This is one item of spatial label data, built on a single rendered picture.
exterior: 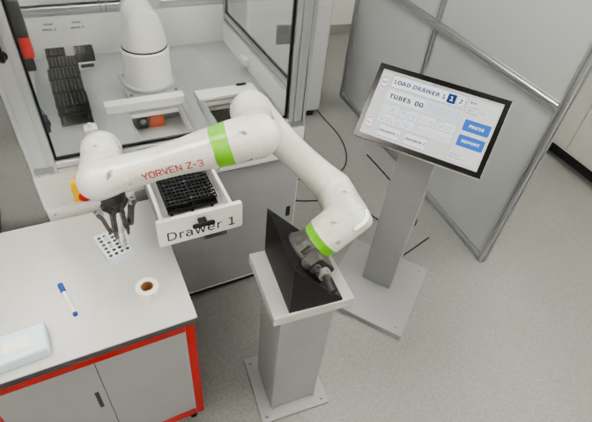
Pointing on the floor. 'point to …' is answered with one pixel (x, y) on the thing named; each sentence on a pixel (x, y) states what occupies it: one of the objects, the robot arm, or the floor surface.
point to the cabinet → (196, 282)
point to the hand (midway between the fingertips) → (122, 235)
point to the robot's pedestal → (289, 346)
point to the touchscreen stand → (388, 254)
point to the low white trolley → (98, 326)
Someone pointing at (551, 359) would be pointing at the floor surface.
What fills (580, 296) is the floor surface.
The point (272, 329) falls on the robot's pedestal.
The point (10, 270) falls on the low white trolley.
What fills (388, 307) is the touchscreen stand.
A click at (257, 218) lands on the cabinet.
